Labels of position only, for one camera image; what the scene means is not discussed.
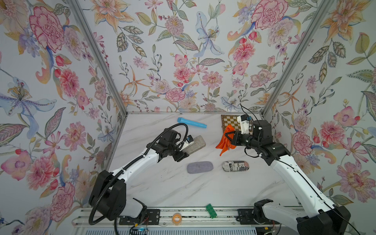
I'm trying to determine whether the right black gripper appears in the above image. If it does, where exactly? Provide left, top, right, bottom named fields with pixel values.
left=226, top=132, right=262, bottom=153

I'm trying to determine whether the orange fluffy cloth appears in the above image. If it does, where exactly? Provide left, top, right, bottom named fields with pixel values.
left=216, top=124, right=236, bottom=156

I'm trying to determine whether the grey beige eyeglass case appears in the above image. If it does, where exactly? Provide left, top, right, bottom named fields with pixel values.
left=182, top=135, right=206, bottom=155

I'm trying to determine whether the purple eyeglass case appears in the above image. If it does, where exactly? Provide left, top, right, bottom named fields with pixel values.
left=187, top=161, right=213, bottom=174

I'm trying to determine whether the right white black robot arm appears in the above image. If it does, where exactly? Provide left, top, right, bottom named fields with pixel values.
left=224, top=120, right=351, bottom=235

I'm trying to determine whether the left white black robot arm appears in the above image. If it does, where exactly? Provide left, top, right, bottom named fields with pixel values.
left=88, top=128, right=194, bottom=225

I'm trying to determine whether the blue cylindrical case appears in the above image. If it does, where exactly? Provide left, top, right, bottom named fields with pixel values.
left=177, top=117, right=207, bottom=128

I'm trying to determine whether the wooden chessboard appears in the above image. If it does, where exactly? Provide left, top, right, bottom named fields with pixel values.
left=221, top=115, right=253, bottom=134

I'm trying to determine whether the orange tape roll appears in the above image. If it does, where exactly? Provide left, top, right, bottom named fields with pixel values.
left=172, top=213, right=182, bottom=225

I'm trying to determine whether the green plastic block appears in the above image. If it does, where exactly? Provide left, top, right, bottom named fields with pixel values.
left=205, top=204, right=217, bottom=219

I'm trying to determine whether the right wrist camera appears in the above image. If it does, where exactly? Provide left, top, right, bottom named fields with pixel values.
left=237, top=114, right=252, bottom=134

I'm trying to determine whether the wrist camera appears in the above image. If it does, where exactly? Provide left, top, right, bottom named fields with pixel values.
left=181, top=135, right=194, bottom=150
left=237, top=114, right=252, bottom=134

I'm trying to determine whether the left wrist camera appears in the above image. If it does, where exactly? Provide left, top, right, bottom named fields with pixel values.
left=181, top=135, right=194, bottom=150

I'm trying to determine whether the black corrugated cable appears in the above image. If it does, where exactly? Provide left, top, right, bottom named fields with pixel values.
left=89, top=123, right=189, bottom=226

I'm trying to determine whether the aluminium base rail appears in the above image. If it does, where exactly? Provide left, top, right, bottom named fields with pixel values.
left=71, top=207, right=306, bottom=228

